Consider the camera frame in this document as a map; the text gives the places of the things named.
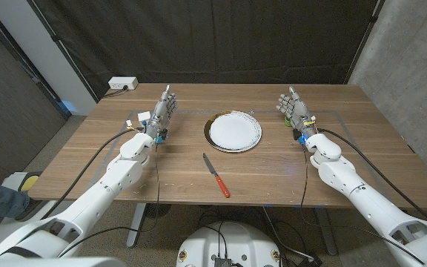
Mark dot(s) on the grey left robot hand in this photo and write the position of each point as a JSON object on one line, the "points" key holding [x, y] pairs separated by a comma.
{"points": [[159, 115]]}

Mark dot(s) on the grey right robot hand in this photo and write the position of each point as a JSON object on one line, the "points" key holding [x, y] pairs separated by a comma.
{"points": [[298, 111]]}

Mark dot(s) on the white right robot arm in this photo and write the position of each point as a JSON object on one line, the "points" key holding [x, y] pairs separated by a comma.
{"points": [[347, 178]]}

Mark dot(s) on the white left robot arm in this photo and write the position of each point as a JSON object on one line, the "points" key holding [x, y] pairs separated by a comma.
{"points": [[98, 193]]}

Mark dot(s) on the gold plate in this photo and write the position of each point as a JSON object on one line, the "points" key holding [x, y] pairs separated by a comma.
{"points": [[206, 135]]}

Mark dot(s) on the white paper plate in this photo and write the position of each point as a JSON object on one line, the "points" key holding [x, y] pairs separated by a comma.
{"points": [[235, 131]]}

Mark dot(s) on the small white box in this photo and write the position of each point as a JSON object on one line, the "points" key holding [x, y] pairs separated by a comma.
{"points": [[144, 116]]}

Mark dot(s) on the white power strip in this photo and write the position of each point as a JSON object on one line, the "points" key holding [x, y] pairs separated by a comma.
{"points": [[122, 82]]}

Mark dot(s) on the black curtain backdrop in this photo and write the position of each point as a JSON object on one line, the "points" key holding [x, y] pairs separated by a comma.
{"points": [[213, 37]]}

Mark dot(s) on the black round floor object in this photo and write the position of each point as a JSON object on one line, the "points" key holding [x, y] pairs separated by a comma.
{"points": [[158, 210]]}

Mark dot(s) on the grey table leg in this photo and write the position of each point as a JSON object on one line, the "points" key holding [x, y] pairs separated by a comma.
{"points": [[135, 226], [326, 233]]}

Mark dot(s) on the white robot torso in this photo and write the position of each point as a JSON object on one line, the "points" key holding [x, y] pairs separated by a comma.
{"points": [[235, 241]]}

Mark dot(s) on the white cart with yellow pad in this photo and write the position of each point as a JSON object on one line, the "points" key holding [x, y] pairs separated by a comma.
{"points": [[30, 182]]}

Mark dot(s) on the black shoe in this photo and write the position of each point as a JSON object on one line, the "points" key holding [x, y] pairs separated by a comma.
{"points": [[28, 209]]}

